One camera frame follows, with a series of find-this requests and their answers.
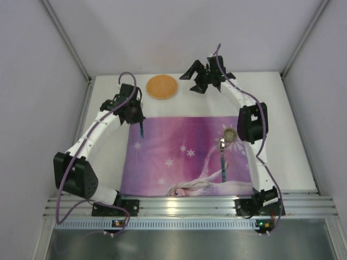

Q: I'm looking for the aluminium frame post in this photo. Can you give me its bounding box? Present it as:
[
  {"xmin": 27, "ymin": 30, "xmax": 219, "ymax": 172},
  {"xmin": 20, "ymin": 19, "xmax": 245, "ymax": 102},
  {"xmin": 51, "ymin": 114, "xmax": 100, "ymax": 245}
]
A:
[
  {"xmin": 280, "ymin": 0, "xmax": 331, "ymax": 80},
  {"xmin": 38, "ymin": 0, "xmax": 92, "ymax": 83}
]

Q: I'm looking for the small grey cup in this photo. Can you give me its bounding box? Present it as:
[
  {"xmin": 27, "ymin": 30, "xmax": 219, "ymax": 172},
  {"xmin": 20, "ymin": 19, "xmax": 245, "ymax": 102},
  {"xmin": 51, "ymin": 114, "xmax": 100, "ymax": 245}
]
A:
[{"xmin": 223, "ymin": 127, "xmax": 238, "ymax": 144}]

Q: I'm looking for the aluminium mounting rail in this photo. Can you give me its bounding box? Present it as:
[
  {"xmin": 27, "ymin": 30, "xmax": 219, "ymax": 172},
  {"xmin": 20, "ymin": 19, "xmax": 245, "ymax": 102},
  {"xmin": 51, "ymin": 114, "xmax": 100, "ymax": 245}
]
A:
[{"xmin": 43, "ymin": 190, "xmax": 338, "ymax": 217}]

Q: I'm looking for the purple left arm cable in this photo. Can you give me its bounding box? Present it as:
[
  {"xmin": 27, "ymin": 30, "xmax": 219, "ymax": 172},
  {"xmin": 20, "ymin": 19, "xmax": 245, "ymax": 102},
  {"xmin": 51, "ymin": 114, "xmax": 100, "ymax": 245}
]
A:
[{"xmin": 55, "ymin": 71, "xmax": 138, "ymax": 236}]

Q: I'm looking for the white slotted cable duct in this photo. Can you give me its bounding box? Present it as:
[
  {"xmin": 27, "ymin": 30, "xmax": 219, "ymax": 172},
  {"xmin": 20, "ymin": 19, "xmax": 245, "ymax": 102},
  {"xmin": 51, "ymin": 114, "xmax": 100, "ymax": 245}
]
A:
[{"xmin": 54, "ymin": 218, "xmax": 274, "ymax": 231}]

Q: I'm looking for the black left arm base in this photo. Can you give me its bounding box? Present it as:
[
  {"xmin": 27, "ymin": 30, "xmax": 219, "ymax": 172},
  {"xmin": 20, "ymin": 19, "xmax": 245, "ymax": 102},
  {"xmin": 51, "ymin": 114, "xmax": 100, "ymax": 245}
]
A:
[{"xmin": 92, "ymin": 193, "xmax": 140, "ymax": 217}]

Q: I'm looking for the right aluminium frame post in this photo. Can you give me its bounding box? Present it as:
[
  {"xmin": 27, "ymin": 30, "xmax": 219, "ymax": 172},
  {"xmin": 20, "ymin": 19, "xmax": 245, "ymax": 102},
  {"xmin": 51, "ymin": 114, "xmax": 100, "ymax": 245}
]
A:
[{"xmin": 280, "ymin": 0, "xmax": 331, "ymax": 80}]

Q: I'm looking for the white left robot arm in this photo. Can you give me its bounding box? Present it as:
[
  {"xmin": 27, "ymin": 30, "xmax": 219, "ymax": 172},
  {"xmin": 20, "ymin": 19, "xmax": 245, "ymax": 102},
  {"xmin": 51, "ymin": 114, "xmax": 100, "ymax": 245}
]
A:
[{"xmin": 53, "ymin": 83, "xmax": 145, "ymax": 205}]

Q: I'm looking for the fork with teal handle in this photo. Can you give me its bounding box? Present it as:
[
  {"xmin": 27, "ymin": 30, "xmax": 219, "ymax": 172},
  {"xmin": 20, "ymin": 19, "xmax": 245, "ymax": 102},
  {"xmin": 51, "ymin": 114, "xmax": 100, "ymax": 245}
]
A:
[{"xmin": 139, "ymin": 122, "xmax": 144, "ymax": 139}]

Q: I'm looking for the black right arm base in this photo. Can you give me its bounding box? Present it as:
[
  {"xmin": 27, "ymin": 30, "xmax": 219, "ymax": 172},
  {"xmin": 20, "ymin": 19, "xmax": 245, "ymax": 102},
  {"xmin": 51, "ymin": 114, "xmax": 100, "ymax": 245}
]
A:
[{"xmin": 235, "ymin": 186, "xmax": 284, "ymax": 219}]

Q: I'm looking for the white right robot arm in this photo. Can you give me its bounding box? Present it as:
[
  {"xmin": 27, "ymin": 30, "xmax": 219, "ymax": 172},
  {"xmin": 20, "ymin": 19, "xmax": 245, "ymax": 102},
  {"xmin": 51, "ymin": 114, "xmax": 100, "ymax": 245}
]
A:
[{"xmin": 179, "ymin": 54, "xmax": 281, "ymax": 212}]

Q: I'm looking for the spoon with teal handle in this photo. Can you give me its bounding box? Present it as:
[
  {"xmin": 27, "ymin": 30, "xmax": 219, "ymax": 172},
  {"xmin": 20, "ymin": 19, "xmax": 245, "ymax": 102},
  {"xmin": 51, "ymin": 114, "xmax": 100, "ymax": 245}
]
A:
[{"xmin": 219, "ymin": 138, "xmax": 226, "ymax": 183}]

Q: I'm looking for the purple Frozen placemat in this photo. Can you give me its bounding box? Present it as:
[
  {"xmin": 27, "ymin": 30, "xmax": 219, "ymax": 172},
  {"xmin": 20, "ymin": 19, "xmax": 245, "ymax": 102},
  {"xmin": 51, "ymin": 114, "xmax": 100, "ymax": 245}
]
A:
[{"xmin": 120, "ymin": 116, "xmax": 253, "ymax": 197}]

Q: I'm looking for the left aluminium frame post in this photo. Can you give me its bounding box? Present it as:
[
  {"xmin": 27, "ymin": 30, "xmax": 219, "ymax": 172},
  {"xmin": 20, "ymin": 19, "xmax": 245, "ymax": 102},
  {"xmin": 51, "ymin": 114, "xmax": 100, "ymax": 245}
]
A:
[{"xmin": 38, "ymin": 0, "xmax": 92, "ymax": 83}]

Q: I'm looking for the round wooden plate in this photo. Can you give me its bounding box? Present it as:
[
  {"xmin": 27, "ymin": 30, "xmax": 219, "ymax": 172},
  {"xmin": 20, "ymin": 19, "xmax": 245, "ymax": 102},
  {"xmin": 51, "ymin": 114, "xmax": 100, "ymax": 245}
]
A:
[{"xmin": 146, "ymin": 74, "xmax": 178, "ymax": 100}]

